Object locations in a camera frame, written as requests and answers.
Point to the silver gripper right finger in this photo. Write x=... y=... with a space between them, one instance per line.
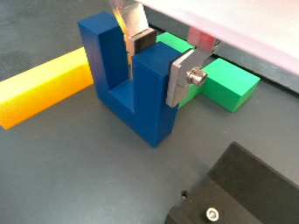
x=186 y=67

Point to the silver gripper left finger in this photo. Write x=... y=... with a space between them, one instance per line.
x=139 y=35

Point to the blue U-shaped block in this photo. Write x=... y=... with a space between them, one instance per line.
x=131 y=83

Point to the green stepped block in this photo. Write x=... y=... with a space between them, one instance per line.
x=230 y=84

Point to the yellow long block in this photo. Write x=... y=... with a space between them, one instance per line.
x=36 y=89

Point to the black block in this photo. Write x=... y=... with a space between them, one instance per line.
x=243 y=192

